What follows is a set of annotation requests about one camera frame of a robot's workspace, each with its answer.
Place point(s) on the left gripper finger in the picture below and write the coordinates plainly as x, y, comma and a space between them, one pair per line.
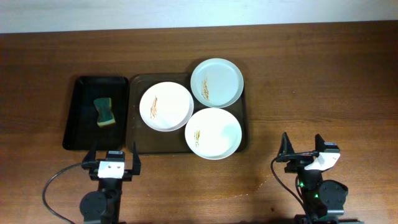
136, 164
91, 155

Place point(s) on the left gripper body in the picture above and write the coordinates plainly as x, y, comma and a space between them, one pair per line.
132, 170

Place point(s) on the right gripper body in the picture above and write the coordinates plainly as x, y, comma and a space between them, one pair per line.
294, 168

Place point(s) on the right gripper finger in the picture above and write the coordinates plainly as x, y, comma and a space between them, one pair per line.
319, 143
285, 146

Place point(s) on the green yellow sponge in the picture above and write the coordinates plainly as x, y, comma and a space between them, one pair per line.
105, 114

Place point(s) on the white plate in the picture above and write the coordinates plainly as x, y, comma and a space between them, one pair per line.
213, 133
166, 106

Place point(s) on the white plate front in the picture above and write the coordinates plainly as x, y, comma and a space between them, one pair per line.
213, 133

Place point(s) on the light blue plate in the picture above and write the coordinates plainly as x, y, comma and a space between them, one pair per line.
217, 83

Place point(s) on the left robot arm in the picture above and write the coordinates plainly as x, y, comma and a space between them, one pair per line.
103, 205

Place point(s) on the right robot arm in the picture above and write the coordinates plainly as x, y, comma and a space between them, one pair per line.
322, 200

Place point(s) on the brown plastic tray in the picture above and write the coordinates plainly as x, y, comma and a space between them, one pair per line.
150, 141

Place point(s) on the black plastic tray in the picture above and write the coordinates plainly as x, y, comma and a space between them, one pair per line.
82, 130

